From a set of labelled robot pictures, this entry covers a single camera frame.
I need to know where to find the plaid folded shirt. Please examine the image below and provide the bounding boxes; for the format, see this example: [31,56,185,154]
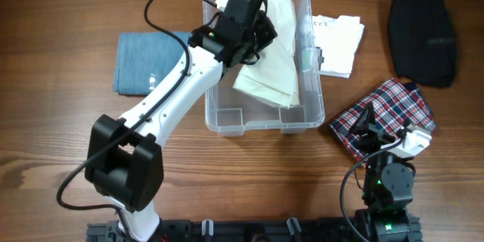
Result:
[329,79,437,160]

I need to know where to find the cream cloth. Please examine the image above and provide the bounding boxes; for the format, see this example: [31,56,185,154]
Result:
[233,0,300,108]

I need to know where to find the black folded garment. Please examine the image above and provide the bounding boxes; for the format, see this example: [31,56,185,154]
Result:
[387,0,458,88]

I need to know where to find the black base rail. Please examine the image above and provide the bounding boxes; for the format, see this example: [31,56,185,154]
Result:
[85,217,423,242]

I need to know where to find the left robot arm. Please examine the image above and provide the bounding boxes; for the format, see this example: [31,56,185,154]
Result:
[85,0,277,241]

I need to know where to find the clear plastic storage container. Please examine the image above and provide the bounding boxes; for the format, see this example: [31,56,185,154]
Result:
[205,0,325,137]

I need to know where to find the blue denim jeans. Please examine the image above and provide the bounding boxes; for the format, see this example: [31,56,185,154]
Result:
[113,32,184,95]

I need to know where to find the white folded t-shirt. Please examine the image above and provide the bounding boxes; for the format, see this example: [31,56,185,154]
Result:
[312,15,365,79]

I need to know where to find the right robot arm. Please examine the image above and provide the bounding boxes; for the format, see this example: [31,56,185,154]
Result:
[347,103,423,242]

